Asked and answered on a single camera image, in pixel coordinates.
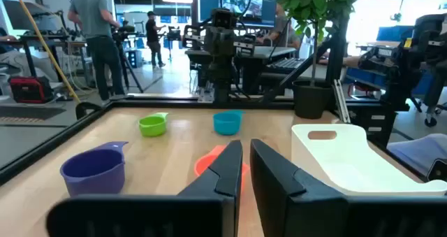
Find black aluminium table frame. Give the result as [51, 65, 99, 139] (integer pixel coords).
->
[0, 96, 429, 187]

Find black arched frame bracket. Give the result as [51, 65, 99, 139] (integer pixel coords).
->
[75, 101, 103, 121]

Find red black equipment case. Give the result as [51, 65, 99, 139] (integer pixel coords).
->
[8, 76, 54, 104]

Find orange measuring cup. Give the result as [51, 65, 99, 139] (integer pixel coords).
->
[193, 145, 251, 194]

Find black camera tripod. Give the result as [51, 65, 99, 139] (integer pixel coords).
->
[111, 20, 145, 94]

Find black robotic equipment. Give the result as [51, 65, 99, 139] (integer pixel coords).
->
[358, 13, 447, 128]

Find black backlit keyboard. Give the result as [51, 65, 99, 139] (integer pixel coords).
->
[267, 57, 307, 74]

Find green measuring cup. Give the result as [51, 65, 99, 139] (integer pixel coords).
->
[138, 112, 169, 138]

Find black box white labels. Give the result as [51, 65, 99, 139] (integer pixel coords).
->
[349, 102, 398, 148]

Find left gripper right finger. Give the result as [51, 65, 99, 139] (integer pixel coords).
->
[249, 138, 447, 237]

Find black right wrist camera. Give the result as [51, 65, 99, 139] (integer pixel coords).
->
[211, 8, 239, 30]

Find black plant pot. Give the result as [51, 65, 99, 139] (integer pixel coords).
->
[291, 79, 335, 120]

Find person's forearm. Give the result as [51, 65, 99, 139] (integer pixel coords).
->
[319, 54, 362, 69]

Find silver metal bars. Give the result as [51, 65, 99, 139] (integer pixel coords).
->
[332, 78, 351, 124]

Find silver metal mounting plate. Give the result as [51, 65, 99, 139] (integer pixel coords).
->
[197, 86, 216, 103]

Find person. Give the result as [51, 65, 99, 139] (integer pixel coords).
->
[256, 2, 303, 50]
[145, 10, 167, 69]
[67, 0, 126, 101]
[0, 27, 59, 84]

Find purple measuring cup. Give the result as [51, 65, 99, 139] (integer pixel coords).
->
[59, 141, 129, 198]

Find black desk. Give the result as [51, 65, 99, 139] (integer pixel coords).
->
[17, 34, 71, 82]

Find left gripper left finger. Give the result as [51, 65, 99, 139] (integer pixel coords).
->
[47, 140, 244, 237]

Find green leafy plant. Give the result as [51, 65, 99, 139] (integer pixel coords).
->
[277, 0, 376, 87]

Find black camera gantry post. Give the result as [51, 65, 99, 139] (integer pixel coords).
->
[263, 18, 349, 104]

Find large wall monitor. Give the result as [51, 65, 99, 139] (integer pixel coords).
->
[197, 0, 279, 29]

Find blue measuring cup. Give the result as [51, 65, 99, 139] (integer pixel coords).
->
[212, 110, 245, 136]

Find white plastic basket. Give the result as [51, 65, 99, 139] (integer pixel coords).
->
[291, 123, 447, 198]

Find grey desk top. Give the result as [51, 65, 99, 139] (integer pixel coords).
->
[184, 46, 298, 67]

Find lavender cloth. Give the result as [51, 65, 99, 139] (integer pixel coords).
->
[386, 133, 447, 177]

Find yellow hanging cable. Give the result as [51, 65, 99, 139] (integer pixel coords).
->
[9, 0, 82, 104]

